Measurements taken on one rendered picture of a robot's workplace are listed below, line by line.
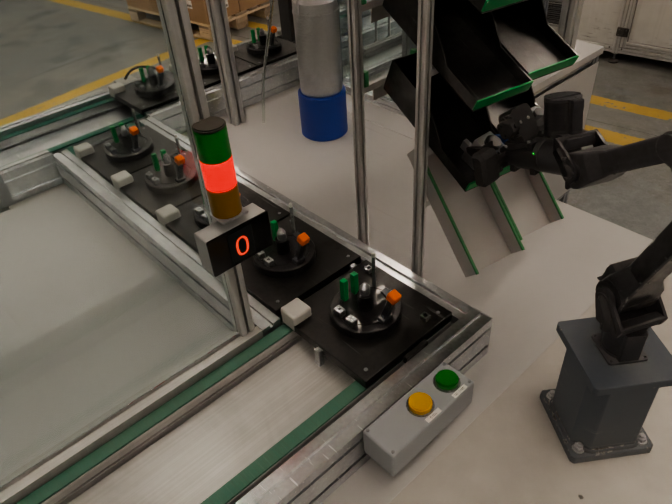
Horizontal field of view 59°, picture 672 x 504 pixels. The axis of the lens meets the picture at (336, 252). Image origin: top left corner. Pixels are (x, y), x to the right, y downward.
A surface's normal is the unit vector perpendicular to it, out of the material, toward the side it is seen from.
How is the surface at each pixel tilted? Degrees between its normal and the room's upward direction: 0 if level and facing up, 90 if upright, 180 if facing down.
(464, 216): 45
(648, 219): 0
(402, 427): 0
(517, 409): 0
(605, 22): 90
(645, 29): 90
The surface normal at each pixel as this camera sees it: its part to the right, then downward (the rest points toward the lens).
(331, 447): -0.06, -0.78
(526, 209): 0.34, -0.19
